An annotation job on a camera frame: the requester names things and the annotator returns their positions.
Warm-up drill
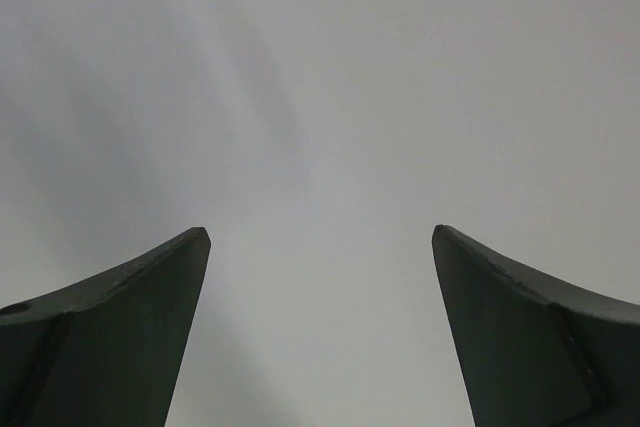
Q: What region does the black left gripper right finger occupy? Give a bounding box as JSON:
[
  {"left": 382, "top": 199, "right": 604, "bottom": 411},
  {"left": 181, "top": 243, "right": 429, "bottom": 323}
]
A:
[{"left": 432, "top": 225, "right": 639, "bottom": 427}]

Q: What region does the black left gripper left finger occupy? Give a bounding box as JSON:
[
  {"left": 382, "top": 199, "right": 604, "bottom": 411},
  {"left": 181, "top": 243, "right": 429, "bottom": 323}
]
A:
[{"left": 1, "top": 227, "right": 210, "bottom": 426}]

